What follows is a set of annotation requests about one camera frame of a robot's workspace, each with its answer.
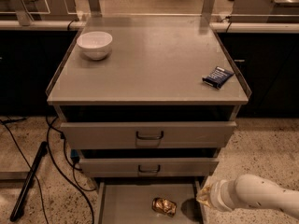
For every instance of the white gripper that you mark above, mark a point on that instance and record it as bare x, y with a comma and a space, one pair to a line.
217, 193

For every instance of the crushed orange can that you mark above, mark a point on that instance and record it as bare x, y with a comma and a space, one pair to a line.
164, 206

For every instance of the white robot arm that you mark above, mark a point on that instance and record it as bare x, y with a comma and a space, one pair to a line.
249, 192

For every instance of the grey middle drawer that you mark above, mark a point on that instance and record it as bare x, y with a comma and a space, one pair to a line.
151, 167

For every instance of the grey drawer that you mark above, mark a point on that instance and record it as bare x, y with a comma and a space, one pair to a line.
131, 135
129, 201
151, 167

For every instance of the grey top drawer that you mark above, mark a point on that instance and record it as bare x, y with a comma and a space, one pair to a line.
131, 135

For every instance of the grey bottom drawer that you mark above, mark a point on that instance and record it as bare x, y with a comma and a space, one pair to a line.
129, 201

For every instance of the grey metal drawer cabinet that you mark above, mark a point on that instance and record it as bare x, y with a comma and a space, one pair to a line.
153, 74

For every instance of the dark blue snack packet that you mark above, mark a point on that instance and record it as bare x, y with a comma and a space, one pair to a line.
218, 77

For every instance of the black power strip bar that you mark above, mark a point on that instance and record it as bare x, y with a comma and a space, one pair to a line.
17, 211

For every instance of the white ceramic bowl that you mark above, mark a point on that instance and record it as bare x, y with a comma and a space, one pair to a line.
95, 45

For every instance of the white railing bar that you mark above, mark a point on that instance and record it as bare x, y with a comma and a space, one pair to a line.
219, 27

